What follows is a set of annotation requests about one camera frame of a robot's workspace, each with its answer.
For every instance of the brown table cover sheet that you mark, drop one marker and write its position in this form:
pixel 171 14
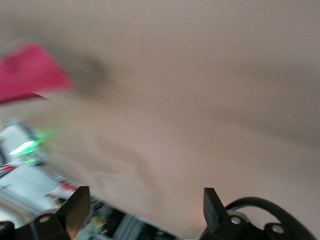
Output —
pixel 200 75

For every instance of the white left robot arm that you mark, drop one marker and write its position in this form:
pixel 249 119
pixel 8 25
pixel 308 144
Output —
pixel 17 140

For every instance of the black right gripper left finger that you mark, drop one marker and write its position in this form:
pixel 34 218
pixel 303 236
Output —
pixel 76 210

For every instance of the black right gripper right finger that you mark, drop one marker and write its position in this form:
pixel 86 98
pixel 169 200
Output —
pixel 212 207

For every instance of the grey and pink towel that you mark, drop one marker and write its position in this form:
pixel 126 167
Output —
pixel 30 72

